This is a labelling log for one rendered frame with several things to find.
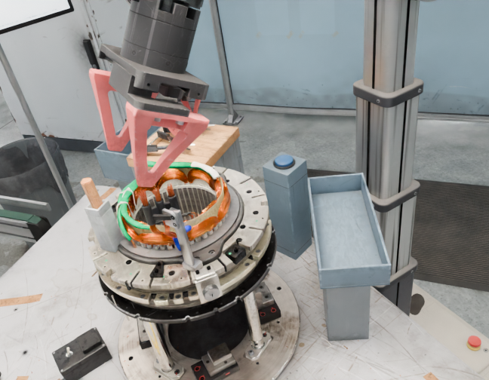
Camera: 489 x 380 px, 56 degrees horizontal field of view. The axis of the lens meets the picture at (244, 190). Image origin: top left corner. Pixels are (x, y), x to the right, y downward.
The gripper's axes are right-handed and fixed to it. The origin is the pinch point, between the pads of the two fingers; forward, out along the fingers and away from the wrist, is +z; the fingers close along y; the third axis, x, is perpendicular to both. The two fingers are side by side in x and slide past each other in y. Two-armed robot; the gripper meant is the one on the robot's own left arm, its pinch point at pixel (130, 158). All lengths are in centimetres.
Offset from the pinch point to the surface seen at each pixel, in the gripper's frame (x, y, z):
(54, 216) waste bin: 46, -173, 102
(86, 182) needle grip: 5.1, -24.8, 13.9
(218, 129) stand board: 44, -53, 11
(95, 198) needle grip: 6.9, -24.6, 16.6
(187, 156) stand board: 34, -47, 16
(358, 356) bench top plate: 56, -1, 37
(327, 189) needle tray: 51, -20, 11
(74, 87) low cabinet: 71, -268, 58
